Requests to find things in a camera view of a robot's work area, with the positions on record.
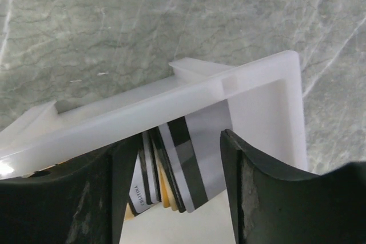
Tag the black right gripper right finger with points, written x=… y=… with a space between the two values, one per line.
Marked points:
x=273 y=202

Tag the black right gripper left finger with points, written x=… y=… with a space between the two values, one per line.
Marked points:
x=82 y=200

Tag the white card tray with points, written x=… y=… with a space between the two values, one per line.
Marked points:
x=266 y=108

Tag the white lettered card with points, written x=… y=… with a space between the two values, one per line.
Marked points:
x=137 y=192

